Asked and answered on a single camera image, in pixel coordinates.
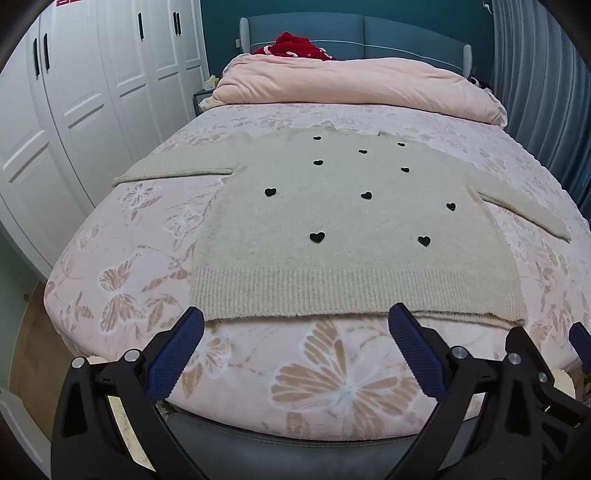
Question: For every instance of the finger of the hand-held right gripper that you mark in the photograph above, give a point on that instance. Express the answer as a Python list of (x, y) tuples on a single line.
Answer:
[(581, 341), (521, 339)]

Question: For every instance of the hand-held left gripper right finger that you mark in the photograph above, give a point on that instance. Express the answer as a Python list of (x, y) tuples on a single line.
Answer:
[(415, 350)]

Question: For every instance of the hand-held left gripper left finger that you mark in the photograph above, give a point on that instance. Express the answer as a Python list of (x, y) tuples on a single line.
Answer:
[(178, 355)]

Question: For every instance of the beige sweater with black hearts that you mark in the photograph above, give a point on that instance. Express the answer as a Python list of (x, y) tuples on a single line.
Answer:
[(323, 221)]

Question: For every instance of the cream fluffy rug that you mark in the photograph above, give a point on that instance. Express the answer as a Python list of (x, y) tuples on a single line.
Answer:
[(563, 383)]

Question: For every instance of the blue-grey curtain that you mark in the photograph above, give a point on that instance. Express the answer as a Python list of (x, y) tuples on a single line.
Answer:
[(540, 92)]

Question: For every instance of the dark glass nightstand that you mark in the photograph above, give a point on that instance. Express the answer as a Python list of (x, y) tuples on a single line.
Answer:
[(202, 102)]

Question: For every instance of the pink duvet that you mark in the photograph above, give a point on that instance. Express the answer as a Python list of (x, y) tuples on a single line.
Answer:
[(360, 83)]

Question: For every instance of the small pale object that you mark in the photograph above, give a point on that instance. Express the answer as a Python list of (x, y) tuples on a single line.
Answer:
[(211, 81)]

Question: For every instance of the white wardrobe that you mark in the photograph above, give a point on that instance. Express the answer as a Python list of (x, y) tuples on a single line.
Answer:
[(83, 92)]

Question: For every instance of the blue upholstered bed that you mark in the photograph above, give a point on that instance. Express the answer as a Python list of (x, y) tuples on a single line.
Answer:
[(392, 37)]

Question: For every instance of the red knitted cloth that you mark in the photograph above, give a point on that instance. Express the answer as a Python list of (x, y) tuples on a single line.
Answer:
[(291, 46)]

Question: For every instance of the red paper sticker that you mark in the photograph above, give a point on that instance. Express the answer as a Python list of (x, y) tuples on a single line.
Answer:
[(69, 2)]

